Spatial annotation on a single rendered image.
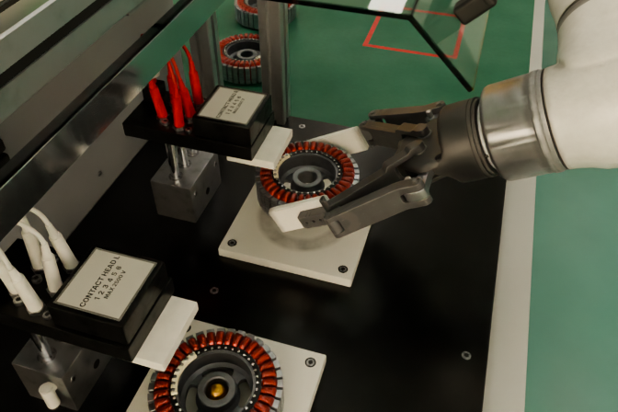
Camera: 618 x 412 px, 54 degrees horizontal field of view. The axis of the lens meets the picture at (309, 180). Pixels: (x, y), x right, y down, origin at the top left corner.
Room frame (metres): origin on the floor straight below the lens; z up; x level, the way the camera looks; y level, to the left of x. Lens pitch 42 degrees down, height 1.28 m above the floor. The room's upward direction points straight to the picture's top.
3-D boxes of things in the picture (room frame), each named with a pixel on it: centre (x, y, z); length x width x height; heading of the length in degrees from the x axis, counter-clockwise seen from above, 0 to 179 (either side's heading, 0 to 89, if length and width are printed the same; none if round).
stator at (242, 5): (1.05, 0.08, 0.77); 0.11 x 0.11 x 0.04
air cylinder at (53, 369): (0.31, 0.22, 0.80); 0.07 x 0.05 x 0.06; 163
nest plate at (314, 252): (0.50, 0.01, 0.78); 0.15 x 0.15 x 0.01; 73
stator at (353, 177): (0.50, 0.00, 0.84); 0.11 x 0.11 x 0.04
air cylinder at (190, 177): (0.54, 0.14, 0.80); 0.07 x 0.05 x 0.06; 163
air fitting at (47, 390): (0.27, 0.22, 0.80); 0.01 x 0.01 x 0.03; 73
